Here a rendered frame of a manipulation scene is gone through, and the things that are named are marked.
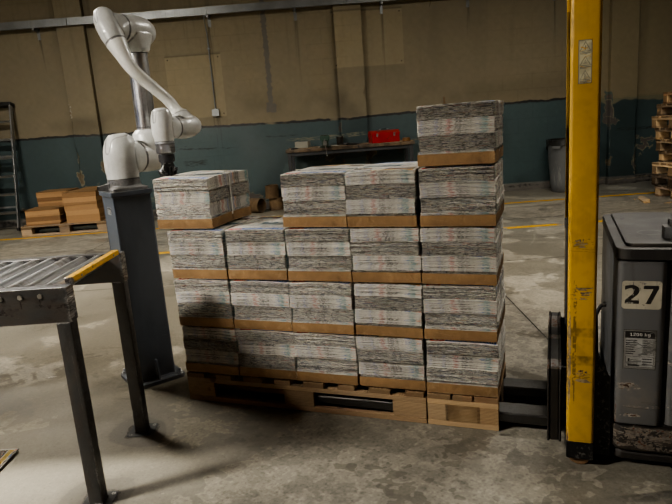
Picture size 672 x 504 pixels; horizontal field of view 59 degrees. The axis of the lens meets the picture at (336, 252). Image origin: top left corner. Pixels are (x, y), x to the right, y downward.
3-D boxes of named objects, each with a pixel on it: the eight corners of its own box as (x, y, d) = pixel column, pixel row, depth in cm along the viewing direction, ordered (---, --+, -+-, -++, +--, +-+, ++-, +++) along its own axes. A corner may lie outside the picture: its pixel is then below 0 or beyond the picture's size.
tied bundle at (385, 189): (373, 213, 277) (370, 162, 272) (436, 212, 266) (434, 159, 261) (346, 228, 242) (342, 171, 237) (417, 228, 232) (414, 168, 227)
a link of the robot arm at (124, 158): (99, 180, 294) (92, 135, 290) (128, 176, 310) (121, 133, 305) (122, 179, 287) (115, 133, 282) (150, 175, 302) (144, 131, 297)
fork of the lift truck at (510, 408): (313, 393, 279) (312, 384, 278) (552, 415, 243) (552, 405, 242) (305, 402, 270) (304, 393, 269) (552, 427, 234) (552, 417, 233)
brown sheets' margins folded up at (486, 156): (441, 356, 281) (433, 148, 260) (506, 360, 271) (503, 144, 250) (425, 392, 246) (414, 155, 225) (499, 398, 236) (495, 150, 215)
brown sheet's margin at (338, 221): (316, 212, 287) (316, 203, 286) (374, 211, 277) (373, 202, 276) (282, 227, 253) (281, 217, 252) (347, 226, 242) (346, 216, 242)
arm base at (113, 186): (93, 192, 298) (91, 180, 297) (137, 186, 311) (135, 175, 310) (103, 194, 284) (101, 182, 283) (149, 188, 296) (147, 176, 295)
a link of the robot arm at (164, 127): (164, 141, 276) (184, 139, 287) (160, 107, 273) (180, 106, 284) (147, 142, 281) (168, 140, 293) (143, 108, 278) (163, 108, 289)
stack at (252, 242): (228, 367, 324) (210, 215, 307) (443, 384, 284) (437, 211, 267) (188, 399, 289) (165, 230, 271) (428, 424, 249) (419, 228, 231)
